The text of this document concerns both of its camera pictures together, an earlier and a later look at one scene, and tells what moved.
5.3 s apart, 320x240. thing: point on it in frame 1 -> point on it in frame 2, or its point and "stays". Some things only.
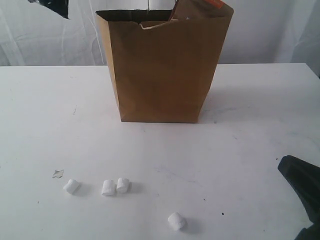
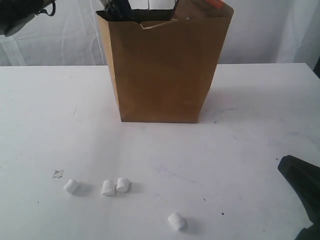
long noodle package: [61, 7] -> [116, 10]
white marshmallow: [73, 186] stays
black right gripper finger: [312, 232] stays
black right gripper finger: [304, 177] stays
